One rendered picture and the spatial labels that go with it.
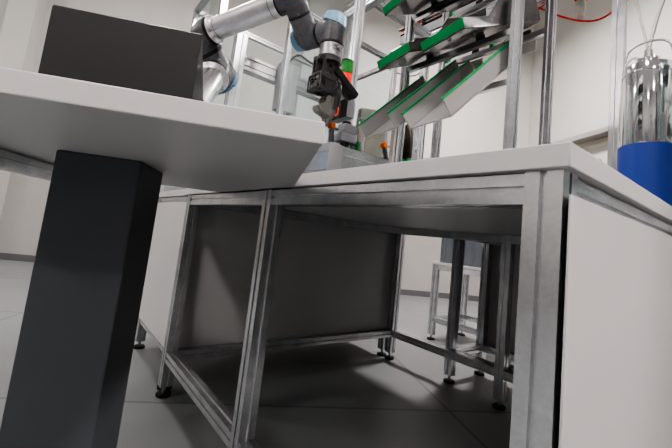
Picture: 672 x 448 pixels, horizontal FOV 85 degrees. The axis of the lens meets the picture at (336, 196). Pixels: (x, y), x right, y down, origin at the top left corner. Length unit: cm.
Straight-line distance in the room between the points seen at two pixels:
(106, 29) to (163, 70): 13
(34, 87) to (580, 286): 66
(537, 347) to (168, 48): 81
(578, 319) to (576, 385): 7
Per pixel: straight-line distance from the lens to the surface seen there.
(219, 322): 185
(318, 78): 116
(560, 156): 50
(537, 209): 51
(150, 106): 48
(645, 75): 161
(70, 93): 51
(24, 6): 644
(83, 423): 94
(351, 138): 119
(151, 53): 87
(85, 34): 92
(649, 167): 151
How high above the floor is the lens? 72
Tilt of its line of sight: 6 degrees up
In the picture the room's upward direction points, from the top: 7 degrees clockwise
